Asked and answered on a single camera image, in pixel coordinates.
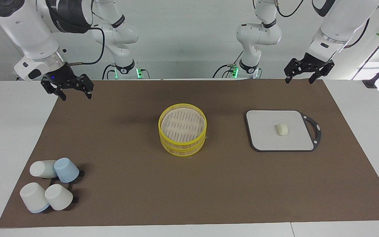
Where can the yellow bamboo steamer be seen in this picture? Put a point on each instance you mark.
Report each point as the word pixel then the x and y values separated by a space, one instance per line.
pixel 183 144

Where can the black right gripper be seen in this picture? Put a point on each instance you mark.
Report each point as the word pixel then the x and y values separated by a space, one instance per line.
pixel 58 79

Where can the grey cutting board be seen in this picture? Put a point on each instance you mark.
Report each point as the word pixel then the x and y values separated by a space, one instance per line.
pixel 265 131

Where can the brown table mat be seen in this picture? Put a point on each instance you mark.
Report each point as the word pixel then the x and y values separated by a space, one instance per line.
pixel 127 184

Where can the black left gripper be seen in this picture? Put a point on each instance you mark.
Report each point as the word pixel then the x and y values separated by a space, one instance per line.
pixel 317 61

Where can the cream white cup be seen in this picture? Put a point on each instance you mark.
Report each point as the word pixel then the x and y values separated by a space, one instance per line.
pixel 41 169
pixel 59 197
pixel 33 197

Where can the black cup rack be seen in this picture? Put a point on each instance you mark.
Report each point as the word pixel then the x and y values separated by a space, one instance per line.
pixel 75 199

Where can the thin black rod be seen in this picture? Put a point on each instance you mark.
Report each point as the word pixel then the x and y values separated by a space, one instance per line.
pixel 367 61

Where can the white steamed bun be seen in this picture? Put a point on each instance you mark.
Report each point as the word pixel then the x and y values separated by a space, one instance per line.
pixel 282 129

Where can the light blue cup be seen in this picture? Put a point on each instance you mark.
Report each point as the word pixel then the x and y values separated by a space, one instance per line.
pixel 66 169

